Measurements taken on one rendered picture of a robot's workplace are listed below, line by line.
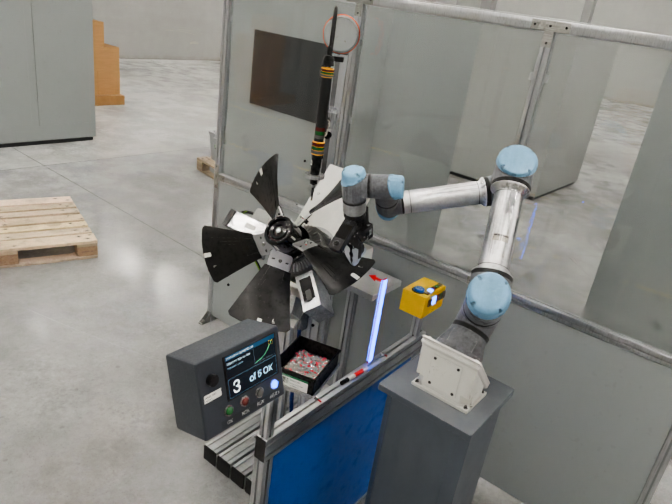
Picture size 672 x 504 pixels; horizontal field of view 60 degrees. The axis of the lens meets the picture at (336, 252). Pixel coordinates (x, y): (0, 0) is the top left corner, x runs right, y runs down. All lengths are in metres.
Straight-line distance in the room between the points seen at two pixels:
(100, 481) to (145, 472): 0.18
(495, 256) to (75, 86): 6.59
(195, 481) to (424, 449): 1.31
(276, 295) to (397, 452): 0.69
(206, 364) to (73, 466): 1.68
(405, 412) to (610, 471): 1.19
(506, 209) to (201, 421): 1.01
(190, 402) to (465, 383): 0.76
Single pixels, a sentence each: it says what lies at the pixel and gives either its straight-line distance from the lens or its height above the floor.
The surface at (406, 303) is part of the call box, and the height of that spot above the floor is 1.02.
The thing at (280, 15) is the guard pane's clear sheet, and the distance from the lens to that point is 3.08.
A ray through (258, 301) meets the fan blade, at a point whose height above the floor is 1.00.
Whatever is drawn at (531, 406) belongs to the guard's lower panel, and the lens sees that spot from 2.71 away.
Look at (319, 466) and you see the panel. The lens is 2.13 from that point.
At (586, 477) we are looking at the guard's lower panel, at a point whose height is 0.35.
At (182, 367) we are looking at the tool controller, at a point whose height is 1.23.
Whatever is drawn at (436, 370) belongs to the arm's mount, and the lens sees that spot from 1.72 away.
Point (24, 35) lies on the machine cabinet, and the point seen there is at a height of 1.21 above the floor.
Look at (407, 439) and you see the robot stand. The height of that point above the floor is 0.86.
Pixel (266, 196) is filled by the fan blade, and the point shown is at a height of 1.27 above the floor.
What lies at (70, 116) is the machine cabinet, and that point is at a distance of 7.77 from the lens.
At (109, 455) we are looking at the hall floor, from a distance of 2.96.
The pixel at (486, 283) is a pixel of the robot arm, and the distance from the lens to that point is 1.62.
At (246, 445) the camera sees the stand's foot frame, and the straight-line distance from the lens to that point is 2.86.
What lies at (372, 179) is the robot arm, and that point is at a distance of 1.78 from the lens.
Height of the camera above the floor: 2.01
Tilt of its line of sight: 23 degrees down
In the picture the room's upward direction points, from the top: 8 degrees clockwise
